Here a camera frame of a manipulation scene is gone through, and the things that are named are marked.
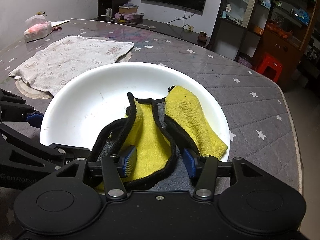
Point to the wall power outlet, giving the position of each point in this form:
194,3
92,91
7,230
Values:
190,27

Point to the glass display cabinet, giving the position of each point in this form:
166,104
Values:
232,30

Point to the white paper sheet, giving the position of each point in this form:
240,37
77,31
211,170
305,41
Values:
60,23

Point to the brown shoe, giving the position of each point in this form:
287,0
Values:
202,37

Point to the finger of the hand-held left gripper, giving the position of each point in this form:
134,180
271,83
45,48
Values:
36,119
25,142

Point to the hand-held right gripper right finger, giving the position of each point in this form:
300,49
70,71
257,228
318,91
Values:
190,163

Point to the wooden shelf unit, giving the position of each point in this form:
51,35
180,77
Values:
282,45

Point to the bag of oranges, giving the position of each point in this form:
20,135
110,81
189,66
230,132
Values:
277,29

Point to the brown cardboard box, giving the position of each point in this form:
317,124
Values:
128,9

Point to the purple patterned box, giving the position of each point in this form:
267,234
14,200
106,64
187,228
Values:
243,61

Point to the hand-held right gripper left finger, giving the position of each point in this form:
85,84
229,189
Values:
128,162

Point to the pink flat box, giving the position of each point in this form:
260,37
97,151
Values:
130,16

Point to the tissue pack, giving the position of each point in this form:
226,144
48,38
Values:
37,30

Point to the grey star tablecloth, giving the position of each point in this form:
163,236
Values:
250,115

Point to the blue plastic bag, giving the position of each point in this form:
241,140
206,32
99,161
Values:
303,15

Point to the white printed towel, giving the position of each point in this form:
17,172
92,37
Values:
70,60

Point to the small red tool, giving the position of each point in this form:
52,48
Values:
57,29

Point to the red plastic stool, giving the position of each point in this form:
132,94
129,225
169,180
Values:
268,66

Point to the white bowl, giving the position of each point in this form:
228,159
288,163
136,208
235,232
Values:
100,87

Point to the yellow cloth with black trim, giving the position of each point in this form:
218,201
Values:
185,110

